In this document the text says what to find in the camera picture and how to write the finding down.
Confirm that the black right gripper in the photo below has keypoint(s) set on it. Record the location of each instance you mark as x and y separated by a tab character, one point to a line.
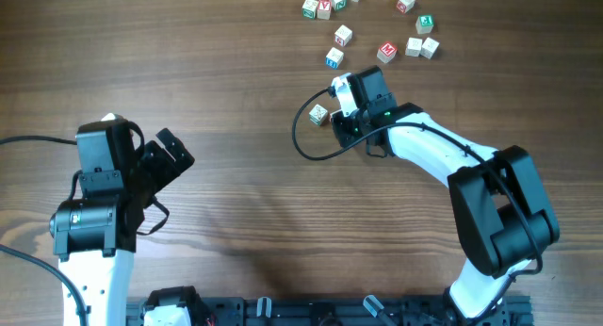
338	123

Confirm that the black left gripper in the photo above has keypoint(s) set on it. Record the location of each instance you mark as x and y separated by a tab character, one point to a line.
160	161

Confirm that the green sided wooden block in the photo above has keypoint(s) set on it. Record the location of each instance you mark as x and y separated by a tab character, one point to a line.
318	115

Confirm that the red M wooden block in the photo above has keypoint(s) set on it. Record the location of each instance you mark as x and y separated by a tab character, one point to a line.
387	52

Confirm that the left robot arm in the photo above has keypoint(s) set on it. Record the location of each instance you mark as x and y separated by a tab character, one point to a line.
95	236

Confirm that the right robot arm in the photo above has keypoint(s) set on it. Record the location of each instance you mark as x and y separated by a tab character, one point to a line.
503	216

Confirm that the blue sided wooden block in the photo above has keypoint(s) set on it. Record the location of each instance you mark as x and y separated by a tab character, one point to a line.
334	58

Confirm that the red sided tilted block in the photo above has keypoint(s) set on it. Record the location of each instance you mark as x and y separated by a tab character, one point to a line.
343	35

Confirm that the plain tilted wooden block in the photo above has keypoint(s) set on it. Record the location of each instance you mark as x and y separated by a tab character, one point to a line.
429	48

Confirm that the red V wooden block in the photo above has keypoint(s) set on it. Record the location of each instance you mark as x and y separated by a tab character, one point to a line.
324	9

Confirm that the green letter wooden block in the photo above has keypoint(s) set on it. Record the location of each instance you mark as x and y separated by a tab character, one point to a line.
310	8

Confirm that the green E wooden block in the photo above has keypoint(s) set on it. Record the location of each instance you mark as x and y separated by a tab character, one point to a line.
424	24

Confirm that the red sided wooden block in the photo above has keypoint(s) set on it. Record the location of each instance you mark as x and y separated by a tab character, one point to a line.
404	6

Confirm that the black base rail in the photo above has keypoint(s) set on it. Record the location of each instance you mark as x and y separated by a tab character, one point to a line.
182	305

